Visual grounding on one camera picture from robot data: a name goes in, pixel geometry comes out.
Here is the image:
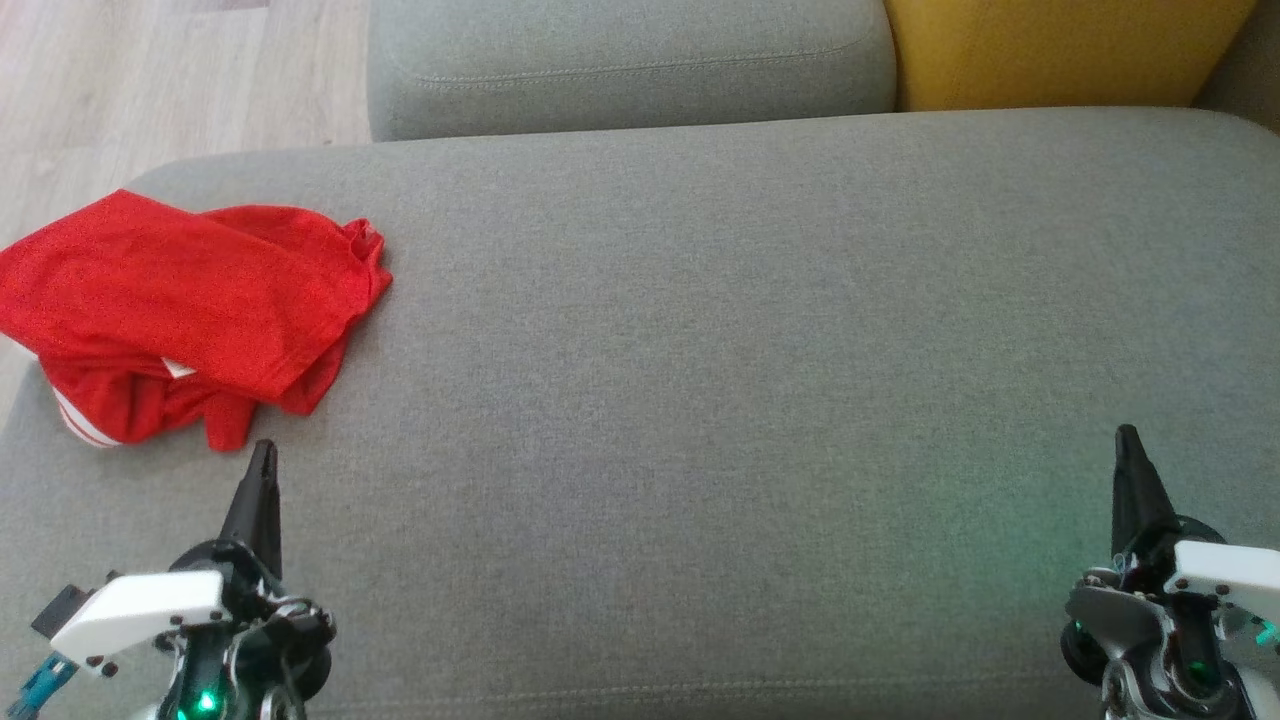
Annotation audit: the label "black cable with blue connector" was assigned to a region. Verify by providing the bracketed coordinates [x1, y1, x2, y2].
[12, 652, 79, 716]

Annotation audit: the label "yellow sofa back cushion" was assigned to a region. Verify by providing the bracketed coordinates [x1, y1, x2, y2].
[884, 0, 1259, 112]

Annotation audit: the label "red Bulls 23 jersey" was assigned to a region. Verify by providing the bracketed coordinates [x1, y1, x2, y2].
[38, 355, 263, 453]

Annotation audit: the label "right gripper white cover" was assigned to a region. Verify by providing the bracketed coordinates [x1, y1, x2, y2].
[1112, 425, 1280, 626]

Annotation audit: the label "large grey sofa seat cushion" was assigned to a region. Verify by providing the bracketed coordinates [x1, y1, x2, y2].
[0, 105, 1280, 720]

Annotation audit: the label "red shorts with white panels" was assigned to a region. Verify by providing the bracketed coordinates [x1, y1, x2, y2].
[0, 189, 393, 417]

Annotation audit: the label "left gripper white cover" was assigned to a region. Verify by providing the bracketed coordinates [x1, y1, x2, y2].
[50, 441, 283, 681]

